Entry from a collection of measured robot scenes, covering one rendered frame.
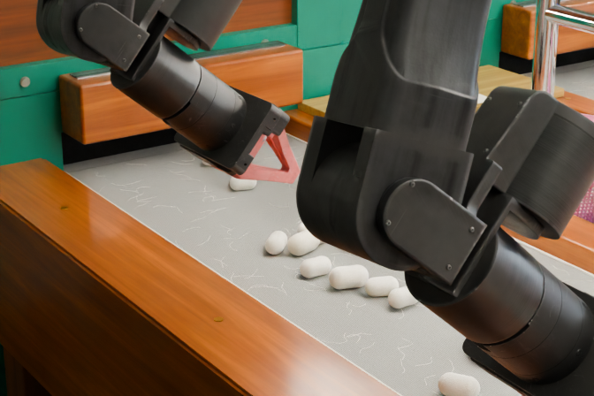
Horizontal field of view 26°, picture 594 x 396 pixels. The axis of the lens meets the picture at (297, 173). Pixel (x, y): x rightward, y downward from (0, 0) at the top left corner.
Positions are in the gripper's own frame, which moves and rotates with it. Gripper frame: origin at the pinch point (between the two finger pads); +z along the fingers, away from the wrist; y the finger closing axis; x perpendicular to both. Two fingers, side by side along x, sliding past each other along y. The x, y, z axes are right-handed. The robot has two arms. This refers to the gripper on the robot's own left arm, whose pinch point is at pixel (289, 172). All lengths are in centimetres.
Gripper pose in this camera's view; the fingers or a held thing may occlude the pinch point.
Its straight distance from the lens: 115.8
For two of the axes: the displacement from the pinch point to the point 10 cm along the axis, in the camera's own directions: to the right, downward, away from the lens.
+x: -5.3, 8.4, -0.9
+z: 6.4, 4.7, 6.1
